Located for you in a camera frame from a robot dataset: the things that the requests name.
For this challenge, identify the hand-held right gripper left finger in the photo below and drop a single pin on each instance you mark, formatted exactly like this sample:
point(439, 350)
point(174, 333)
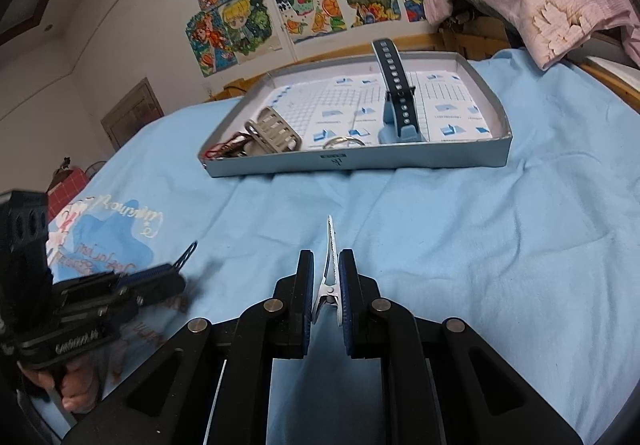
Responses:
point(300, 285)

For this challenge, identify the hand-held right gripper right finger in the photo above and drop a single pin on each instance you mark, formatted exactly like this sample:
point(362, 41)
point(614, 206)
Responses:
point(347, 285)

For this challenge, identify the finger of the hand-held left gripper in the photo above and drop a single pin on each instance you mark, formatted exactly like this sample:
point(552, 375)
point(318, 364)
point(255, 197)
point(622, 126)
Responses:
point(165, 290)
point(145, 274)

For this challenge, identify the silver alligator hair clip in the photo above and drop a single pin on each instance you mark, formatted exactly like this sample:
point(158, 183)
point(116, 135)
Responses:
point(330, 270)

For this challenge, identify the black hair clip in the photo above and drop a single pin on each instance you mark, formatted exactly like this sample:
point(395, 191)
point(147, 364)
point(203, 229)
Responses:
point(187, 252)

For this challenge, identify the grey cardboard box tray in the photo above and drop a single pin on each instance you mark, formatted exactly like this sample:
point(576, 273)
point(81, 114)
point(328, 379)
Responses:
point(400, 160)

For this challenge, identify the person's left hand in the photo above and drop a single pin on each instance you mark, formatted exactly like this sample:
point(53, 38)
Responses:
point(80, 385)

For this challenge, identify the red checkered cloth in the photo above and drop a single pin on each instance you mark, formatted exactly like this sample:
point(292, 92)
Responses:
point(67, 185)

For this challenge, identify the printed blue bed sheet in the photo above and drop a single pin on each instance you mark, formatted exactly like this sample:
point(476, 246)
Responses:
point(450, 250)

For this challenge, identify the beige hair claw clip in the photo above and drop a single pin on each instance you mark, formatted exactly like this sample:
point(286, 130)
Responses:
point(275, 130)

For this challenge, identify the brown wooden door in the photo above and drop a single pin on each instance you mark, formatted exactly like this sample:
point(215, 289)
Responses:
point(132, 115)

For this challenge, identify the teal ribbon band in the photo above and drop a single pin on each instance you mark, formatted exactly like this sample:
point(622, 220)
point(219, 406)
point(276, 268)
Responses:
point(400, 125)

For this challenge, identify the wooden bed frame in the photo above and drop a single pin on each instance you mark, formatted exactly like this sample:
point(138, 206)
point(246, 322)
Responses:
point(425, 42)

